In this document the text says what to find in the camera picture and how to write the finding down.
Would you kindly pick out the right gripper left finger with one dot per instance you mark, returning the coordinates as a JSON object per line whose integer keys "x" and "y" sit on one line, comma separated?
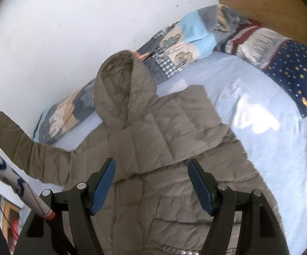
{"x": 84, "y": 201}

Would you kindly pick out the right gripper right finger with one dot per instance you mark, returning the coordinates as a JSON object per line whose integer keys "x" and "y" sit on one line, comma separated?
{"x": 218, "y": 201}

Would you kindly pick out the olive puffer hooded jacket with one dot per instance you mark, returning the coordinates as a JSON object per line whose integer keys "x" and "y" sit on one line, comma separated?
{"x": 151, "y": 207}

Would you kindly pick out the light blue cloud bedsheet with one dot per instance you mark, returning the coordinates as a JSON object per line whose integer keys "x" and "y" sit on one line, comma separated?
{"x": 266, "y": 122}

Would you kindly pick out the blue star-patterned pillow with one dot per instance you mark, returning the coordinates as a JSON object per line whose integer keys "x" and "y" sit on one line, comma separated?
{"x": 280, "y": 58}

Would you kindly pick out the wooden headboard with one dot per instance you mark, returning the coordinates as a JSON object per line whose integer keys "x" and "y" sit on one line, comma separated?
{"x": 287, "y": 17}

